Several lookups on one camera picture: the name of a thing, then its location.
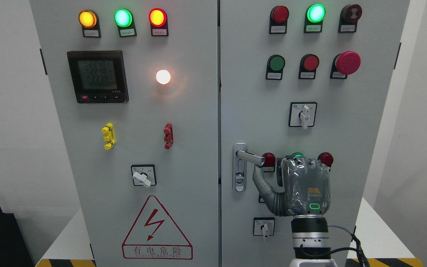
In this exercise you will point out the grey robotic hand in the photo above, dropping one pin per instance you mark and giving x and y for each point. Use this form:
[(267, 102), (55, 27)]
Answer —
[(306, 183)]

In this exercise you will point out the silver door lock handle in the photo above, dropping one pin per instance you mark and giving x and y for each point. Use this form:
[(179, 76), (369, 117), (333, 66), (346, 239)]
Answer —
[(240, 158)]

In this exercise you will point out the right grey cabinet door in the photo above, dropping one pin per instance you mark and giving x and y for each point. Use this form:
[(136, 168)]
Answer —
[(255, 111)]

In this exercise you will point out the grey cabinet door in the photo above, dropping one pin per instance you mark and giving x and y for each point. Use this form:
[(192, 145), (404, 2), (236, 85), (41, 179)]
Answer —
[(255, 111), (187, 173)]

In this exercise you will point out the left grey cabinet door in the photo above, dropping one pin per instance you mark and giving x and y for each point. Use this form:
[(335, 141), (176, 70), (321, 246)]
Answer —
[(187, 173)]

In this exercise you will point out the green indicator lamp middle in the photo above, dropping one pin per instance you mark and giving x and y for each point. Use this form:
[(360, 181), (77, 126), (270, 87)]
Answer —
[(297, 154)]

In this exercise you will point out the green indicator lamp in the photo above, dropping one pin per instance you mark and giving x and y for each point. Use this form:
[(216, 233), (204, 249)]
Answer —
[(125, 23), (314, 16), (297, 154)]

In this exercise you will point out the red indicator lamp middle right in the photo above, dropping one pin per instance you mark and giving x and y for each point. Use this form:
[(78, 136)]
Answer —
[(326, 158)]

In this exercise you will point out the red indicator lamp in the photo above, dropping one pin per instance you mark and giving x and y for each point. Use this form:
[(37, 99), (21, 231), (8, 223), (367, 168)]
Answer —
[(278, 20), (326, 158), (158, 22), (269, 164)]

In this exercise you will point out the red indicator lamp middle left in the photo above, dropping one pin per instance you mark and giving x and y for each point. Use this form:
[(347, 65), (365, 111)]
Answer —
[(269, 164)]

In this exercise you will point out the red push button upper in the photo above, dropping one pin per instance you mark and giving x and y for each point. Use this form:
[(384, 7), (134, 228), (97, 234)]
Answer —
[(308, 66)]

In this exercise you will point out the green push button upper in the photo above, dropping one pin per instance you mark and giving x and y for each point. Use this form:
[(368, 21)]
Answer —
[(275, 66)]

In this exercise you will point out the red emergency stop mushroom button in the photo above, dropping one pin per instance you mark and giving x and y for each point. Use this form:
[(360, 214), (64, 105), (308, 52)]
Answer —
[(345, 64)]

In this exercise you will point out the red terminal connector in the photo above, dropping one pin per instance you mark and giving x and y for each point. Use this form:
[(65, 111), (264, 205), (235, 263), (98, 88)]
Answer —
[(168, 138)]

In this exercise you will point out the red indicator lamp top right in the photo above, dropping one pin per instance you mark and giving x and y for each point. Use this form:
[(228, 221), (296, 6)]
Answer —
[(278, 20)]

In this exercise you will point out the red electric hazard warning sticker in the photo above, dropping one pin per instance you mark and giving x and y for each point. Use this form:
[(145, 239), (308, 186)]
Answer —
[(154, 235)]

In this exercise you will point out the green indicator lamp top right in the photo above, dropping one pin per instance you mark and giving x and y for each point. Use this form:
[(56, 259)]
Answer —
[(314, 16)]

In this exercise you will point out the dark red buzzer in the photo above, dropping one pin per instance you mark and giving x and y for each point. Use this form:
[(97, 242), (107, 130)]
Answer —
[(349, 17)]

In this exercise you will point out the white glowing indicator lamp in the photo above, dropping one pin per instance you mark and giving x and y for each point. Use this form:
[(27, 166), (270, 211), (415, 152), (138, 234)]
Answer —
[(163, 77)]

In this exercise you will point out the yellow terminal connector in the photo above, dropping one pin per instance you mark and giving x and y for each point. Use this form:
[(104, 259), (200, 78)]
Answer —
[(109, 136)]

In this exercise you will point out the red indicator lamp top left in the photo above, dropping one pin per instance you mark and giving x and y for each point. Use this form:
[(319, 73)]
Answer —
[(158, 22)]

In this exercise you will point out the black digital power meter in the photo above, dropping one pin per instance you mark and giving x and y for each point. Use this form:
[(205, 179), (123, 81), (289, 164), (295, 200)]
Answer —
[(98, 76)]

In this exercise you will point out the white platform with hazard stripes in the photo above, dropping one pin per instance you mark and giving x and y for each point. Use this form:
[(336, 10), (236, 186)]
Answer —
[(381, 246)]

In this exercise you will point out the green indicator lamp top left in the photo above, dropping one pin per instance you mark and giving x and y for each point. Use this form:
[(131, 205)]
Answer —
[(125, 23)]

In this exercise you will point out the yellow indicator lamp top left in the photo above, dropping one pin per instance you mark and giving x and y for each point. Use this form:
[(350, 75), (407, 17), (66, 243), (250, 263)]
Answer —
[(90, 24)]

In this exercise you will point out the black box with antenna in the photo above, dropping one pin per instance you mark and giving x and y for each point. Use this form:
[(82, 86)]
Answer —
[(13, 250)]

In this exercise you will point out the lower white selector switch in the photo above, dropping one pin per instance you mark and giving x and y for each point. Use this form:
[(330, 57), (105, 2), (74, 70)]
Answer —
[(264, 227)]

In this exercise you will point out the upper right white selector switch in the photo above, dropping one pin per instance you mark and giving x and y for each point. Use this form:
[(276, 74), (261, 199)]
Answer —
[(302, 114)]

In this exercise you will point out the left door white selector switch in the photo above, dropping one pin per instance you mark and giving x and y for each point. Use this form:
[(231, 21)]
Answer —
[(144, 175)]

